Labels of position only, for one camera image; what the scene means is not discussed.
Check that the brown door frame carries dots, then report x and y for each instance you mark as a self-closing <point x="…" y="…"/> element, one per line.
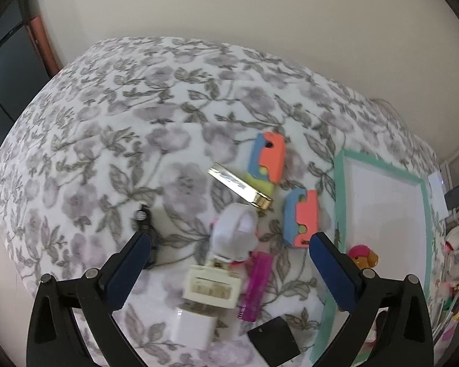
<point x="42" y="46"/>

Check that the white paper sheet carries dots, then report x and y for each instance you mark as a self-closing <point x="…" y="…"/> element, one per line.
<point x="438" y="195"/>

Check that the white board green border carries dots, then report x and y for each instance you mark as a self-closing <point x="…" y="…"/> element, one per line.
<point x="382" y="214"/>

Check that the black square card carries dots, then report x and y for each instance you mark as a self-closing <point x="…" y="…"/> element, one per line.
<point x="275" y="340"/>

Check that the clear bin of colourful toys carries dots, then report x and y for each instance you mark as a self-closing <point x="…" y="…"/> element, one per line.
<point x="457" y="275"/>

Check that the orange blue toy knife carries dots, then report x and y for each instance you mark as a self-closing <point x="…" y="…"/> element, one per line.
<point x="308" y="214"/>

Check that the pink lighter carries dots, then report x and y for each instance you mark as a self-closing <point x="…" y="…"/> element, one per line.
<point x="258" y="283"/>

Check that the dark cabinet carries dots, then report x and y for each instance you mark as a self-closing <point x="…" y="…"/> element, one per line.
<point x="7" y="68"/>

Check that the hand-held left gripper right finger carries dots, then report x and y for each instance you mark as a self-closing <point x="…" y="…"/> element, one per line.
<point x="331" y="271"/>

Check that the grey small box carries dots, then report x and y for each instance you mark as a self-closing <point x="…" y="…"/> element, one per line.
<point x="454" y="197"/>

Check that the small black metal-capped item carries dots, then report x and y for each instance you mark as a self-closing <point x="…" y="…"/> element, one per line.
<point x="142" y="221"/>

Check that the orange toy knife yellow blade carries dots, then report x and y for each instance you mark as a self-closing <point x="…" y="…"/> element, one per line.
<point x="275" y="156"/>

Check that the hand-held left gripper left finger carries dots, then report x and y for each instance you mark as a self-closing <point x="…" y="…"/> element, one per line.
<point x="128" y="271"/>

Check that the floral printed blanket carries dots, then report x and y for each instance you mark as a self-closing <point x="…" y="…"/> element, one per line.
<point x="99" y="122"/>

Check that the pink yellow small toy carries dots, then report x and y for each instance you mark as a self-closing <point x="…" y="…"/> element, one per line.
<point x="361" y="254"/>

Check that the white charger plug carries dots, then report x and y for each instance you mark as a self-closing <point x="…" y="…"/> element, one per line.
<point x="193" y="328"/>

